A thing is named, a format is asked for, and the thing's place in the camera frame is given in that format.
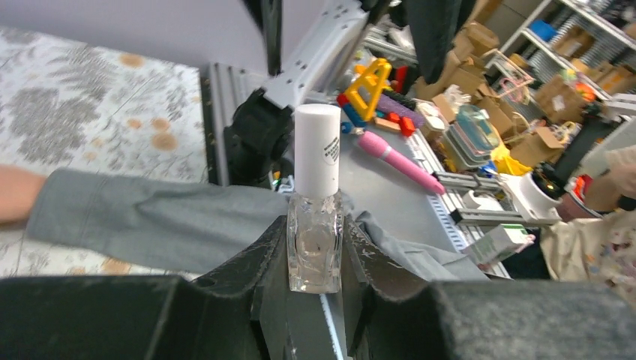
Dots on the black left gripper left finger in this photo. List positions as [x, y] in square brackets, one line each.
[236, 311]

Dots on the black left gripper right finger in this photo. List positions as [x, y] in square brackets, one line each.
[390, 313]

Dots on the clear nail polish bottle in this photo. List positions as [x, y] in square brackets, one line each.
[314, 239]

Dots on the white nail polish cap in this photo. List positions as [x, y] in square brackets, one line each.
[317, 145]

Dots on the grey sleeved forearm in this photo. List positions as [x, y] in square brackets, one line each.
[165, 225]

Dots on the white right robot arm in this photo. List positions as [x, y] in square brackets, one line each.
[252, 126]

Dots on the person's hand with painted nails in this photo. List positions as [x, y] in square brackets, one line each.
[19, 191]

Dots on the white green carton box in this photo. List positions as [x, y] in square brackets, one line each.
[498, 244]

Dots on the white round device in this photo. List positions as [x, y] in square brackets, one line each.
[534, 206]

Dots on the pink handheld wand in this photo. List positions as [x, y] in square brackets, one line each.
[377, 147]

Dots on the yellow toy ladder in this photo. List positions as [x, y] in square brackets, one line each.
[365, 90]

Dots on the floral tablecloth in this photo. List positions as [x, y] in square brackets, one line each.
[65, 103]

